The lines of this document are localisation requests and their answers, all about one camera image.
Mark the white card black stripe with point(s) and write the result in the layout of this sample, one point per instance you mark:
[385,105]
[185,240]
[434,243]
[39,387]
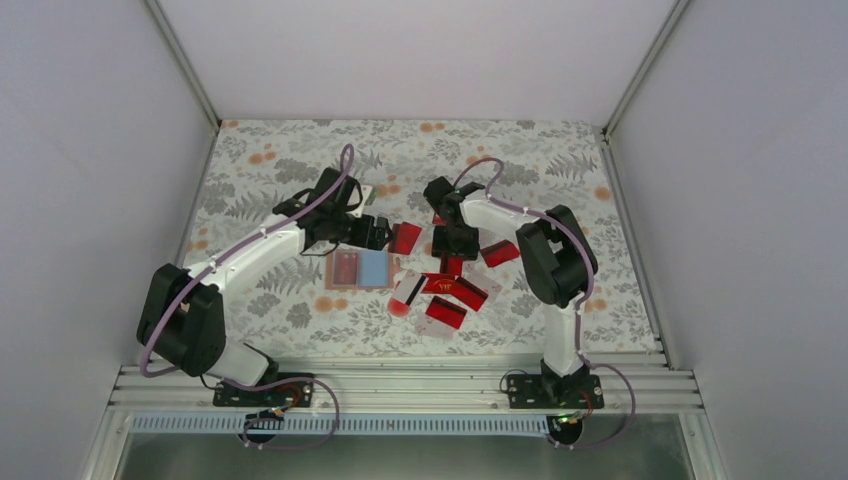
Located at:
[405,293]

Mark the aluminium front rail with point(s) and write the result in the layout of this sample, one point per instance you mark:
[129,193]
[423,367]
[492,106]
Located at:
[429,388]

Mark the white perforated cable duct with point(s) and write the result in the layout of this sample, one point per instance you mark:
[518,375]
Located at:
[347,424]

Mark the tan leather card holder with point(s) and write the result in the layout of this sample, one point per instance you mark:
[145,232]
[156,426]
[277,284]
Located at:
[376,270]

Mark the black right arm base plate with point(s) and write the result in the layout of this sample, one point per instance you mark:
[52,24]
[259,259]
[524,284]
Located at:
[533,391]

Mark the red card black stripe right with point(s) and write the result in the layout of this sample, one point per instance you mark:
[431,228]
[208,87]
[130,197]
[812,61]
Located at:
[469,294]

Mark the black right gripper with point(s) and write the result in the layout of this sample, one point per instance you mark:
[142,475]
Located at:
[469,253]

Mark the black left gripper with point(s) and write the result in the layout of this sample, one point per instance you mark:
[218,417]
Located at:
[362,239]

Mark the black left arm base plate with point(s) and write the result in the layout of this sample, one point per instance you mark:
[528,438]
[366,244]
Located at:
[297,392]

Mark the aluminium corner post left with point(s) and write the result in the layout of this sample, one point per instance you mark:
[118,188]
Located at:
[183,63]

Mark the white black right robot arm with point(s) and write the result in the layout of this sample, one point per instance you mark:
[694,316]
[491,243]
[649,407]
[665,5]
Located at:
[558,264]

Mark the red card black stripe upright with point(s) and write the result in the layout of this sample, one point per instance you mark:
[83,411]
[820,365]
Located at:
[451,265]

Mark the aluminium corner post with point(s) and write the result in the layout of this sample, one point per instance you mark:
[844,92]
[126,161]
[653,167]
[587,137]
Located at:
[183,63]
[652,55]

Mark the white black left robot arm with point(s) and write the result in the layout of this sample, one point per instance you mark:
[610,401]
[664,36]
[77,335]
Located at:
[183,317]

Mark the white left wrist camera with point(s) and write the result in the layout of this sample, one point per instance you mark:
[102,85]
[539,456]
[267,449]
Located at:
[368,198]

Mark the white floral card bottom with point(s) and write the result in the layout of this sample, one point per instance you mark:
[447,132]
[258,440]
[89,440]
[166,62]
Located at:
[427,326]

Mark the aluminium corner post right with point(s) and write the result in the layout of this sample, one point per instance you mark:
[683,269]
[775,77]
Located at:
[652,55]

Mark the red VIP card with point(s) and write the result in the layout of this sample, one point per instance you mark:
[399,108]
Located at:
[439,283]

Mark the red card black stripe bottom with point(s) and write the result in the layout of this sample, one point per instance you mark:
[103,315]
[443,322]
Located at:
[446,312]

